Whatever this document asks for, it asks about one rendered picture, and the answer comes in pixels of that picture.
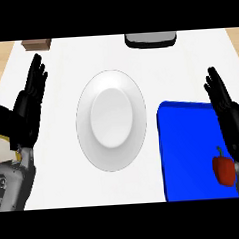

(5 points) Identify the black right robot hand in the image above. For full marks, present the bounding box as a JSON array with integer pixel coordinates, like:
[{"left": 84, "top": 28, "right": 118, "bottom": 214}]
[{"left": 201, "top": 64, "right": 239, "bottom": 166}]

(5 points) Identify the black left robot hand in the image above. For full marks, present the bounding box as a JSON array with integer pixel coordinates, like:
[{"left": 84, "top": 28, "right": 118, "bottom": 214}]
[{"left": 0, "top": 52, "right": 54, "bottom": 153}]

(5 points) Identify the blue tray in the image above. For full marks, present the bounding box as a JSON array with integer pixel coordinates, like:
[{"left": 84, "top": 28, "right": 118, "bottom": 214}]
[{"left": 156, "top": 96, "right": 239, "bottom": 203}]

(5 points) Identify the red bell pepper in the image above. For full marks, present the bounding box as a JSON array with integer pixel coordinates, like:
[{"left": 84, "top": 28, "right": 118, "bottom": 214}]
[{"left": 210, "top": 145, "right": 238, "bottom": 189}]

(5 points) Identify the white oval plate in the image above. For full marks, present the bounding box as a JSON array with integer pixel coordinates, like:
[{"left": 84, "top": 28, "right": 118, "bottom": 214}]
[{"left": 72, "top": 67, "right": 151, "bottom": 175}]

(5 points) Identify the yellow-rimmed white bowl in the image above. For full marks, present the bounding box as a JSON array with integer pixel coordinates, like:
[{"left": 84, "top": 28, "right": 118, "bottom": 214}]
[{"left": 0, "top": 130, "right": 23, "bottom": 169}]

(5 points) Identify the brown wooden block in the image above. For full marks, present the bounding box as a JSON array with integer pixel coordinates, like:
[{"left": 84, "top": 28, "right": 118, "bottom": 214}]
[{"left": 21, "top": 38, "right": 53, "bottom": 53}]

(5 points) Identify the black and grey appliance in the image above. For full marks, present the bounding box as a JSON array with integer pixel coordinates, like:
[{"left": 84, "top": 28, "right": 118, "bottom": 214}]
[{"left": 123, "top": 31, "right": 178, "bottom": 51}]

